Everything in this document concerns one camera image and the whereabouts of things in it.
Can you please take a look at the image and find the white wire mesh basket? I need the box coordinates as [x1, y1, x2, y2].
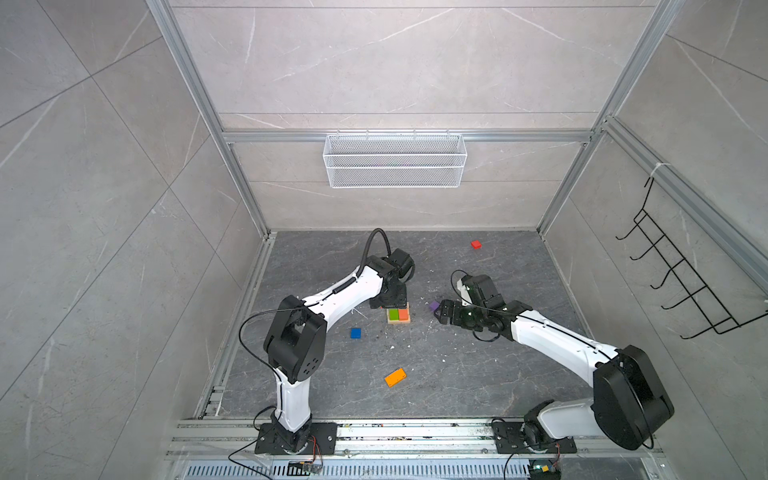
[322, 133, 468, 189]

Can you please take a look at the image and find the black wire hook rack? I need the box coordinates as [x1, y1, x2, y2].
[615, 178, 767, 340]

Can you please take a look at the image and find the aluminium mounting rail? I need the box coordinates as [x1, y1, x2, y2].
[164, 418, 667, 463]

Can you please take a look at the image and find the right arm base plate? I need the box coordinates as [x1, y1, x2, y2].
[489, 418, 577, 454]

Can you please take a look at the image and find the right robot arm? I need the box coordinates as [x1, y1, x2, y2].
[433, 300, 675, 450]

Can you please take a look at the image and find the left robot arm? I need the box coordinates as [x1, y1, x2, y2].
[263, 249, 415, 451]

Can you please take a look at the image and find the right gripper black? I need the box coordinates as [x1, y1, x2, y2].
[433, 299, 488, 329]

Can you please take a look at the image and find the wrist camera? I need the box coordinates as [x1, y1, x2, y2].
[456, 275, 505, 309]
[385, 248, 415, 283]

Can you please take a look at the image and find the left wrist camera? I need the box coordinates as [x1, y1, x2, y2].
[385, 248, 415, 283]

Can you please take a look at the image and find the orange-yellow rectangular block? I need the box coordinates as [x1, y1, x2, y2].
[385, 368, 407, 388]

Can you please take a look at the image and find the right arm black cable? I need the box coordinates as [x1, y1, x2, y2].
[449, 269, 508, 343]

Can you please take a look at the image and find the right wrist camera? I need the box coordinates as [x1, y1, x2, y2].
[456, 275, 505, 309]

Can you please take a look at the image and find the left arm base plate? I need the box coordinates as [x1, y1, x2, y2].
[254, 421, 339, 455]

